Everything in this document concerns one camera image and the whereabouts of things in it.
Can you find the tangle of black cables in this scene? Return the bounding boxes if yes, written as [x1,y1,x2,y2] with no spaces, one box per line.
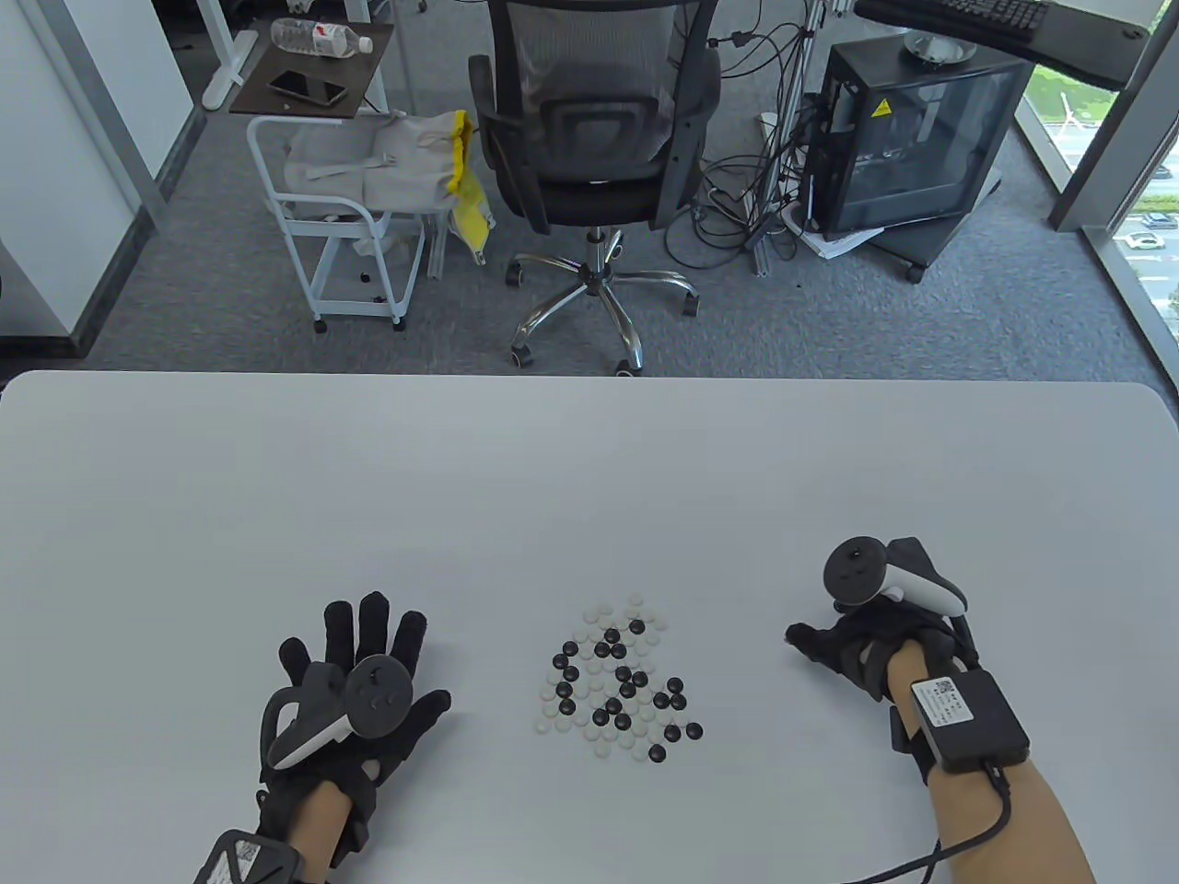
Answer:
[665,0,830,273]

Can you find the white papers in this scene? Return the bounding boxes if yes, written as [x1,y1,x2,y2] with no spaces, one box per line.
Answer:
[788,207,885,263]

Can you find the black cross-braced wrist module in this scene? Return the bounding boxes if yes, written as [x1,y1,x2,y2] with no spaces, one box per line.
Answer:
[193,829,307,884]

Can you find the black mesh office chair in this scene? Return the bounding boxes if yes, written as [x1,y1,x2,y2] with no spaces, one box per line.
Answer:
[468,0,724,377]

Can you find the black keyboard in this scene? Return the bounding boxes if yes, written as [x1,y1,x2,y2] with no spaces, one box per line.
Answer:
[857,0,1051,42]

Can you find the person's right hand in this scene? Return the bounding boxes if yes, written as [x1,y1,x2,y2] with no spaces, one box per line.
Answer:
[785,603,979,705]

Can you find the yellow plastic bag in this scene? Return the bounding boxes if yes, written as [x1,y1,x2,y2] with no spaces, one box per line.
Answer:
[445,110,496,266]

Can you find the black computer tower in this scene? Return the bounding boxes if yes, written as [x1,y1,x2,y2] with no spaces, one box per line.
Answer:
[803,39,1034,242]

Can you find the black labelled wrist box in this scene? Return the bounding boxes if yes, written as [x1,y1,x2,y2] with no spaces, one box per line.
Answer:
[889,669,1031,784]

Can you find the aluminium frame post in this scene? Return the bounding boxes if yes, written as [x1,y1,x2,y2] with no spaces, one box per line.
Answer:
[751,0,830,277]

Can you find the grey fabric bag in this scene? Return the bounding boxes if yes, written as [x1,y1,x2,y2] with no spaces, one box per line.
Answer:
[284,112,466,217]

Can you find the black and white VR controller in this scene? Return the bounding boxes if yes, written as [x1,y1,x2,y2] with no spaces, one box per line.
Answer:
[261,654,413,770]
[823,539,968,616]

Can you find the black smartphone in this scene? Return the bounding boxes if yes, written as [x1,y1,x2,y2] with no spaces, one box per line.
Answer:
[268,71,349,105]

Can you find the person's left hand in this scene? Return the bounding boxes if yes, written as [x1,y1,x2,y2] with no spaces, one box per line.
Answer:
[256,591,452,862]

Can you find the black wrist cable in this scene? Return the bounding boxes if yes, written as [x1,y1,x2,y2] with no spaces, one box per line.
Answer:
[847,760,1012,884]

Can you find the pile of mixed go stones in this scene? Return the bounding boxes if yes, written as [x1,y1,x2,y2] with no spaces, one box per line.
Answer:
[536,594,706,763]

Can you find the dark rolling computer stand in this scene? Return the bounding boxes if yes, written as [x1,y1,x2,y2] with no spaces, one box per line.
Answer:
[875,175,1005,285]

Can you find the white metal cart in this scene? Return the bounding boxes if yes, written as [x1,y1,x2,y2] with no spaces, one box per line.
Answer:
[247,115,426,332]

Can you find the person's right forearm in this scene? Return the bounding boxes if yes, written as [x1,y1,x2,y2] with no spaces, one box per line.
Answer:
[884,645,1097,884]

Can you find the clear plastic water bottle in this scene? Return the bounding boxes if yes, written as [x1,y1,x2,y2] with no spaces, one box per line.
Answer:
[271,17,374,58]

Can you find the silver bowl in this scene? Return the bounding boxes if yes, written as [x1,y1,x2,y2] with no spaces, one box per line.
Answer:
[905,28,977,67]

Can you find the brown side table top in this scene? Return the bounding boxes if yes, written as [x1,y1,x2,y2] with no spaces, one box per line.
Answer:
[230,18,395,119]

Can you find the white desk leg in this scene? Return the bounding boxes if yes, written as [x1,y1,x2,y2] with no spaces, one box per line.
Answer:
[195,0,261,111]

